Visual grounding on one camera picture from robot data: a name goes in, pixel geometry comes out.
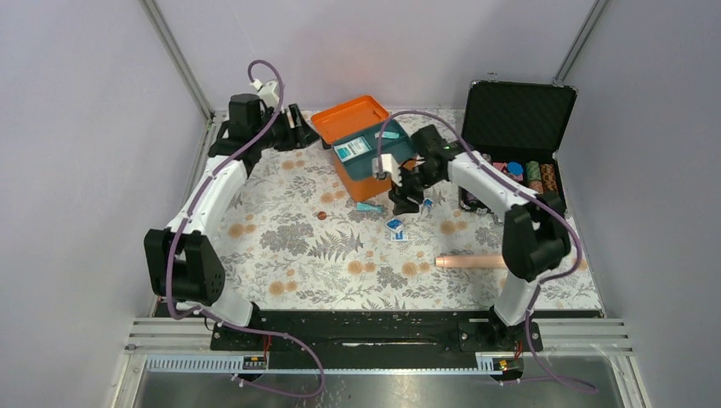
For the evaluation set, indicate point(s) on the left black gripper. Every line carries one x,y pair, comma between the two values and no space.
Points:
303,133

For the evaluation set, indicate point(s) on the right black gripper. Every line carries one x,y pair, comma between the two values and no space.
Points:
402,205

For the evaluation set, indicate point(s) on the orange plastic medicine box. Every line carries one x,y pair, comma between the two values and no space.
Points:
350,132

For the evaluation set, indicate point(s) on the small teal sachet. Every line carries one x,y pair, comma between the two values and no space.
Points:
387,135

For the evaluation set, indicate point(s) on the medical gauze packet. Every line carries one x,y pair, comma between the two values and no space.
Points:
351,149

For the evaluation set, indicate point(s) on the teal divided tray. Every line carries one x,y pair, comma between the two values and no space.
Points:
360,168

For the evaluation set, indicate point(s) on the blue white wipe packet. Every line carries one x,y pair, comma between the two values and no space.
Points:
396,229

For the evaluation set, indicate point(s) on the teal bandage sachet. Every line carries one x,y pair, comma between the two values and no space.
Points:
366,207

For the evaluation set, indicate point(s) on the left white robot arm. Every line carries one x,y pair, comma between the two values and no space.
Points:
184,267

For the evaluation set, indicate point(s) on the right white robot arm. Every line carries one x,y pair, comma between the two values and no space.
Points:
536,237

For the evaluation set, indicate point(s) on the black foam-lined case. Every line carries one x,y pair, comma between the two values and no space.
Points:
518,122

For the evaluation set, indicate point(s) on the floral tablecloth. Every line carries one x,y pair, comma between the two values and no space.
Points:
279,255

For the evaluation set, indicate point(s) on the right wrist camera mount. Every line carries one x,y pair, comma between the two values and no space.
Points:
386,167

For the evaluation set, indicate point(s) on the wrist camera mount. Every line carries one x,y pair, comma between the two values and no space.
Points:
269,92
386,167

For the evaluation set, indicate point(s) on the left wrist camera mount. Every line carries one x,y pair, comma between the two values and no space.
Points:
269,92

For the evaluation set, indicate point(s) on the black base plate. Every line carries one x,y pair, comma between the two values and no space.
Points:
375,339

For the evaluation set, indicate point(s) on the slotted cable duct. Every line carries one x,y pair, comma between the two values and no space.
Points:
252,364

